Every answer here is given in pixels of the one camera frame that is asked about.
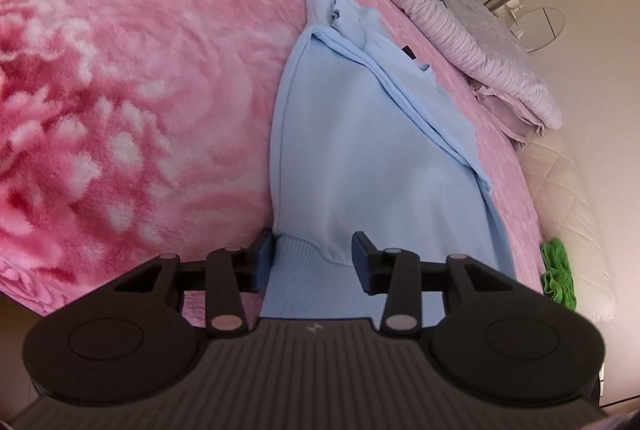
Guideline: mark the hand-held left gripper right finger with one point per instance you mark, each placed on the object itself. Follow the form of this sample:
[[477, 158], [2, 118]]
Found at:
[[361, 260]]

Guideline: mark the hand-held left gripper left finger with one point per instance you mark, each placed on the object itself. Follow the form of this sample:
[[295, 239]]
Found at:
[[263, 260]]

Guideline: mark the light blue sweater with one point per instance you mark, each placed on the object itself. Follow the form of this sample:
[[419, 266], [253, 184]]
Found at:
[[350, 135]]

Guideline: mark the green cloth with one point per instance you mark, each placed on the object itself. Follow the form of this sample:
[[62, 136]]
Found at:
[[557, 275]]

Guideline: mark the pink floral blanket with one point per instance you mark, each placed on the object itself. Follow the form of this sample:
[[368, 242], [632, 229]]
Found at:
[[150, 85]]

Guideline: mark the white quilted mattress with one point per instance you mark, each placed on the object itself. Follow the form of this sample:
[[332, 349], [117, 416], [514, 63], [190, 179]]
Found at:
[[565, 190]]

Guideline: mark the striped pale quilt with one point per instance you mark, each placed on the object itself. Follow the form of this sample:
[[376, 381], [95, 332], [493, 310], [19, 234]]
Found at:
[[450, 25]]

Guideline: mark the round glass side table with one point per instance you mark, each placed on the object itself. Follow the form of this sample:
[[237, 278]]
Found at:
[[542, 28]]

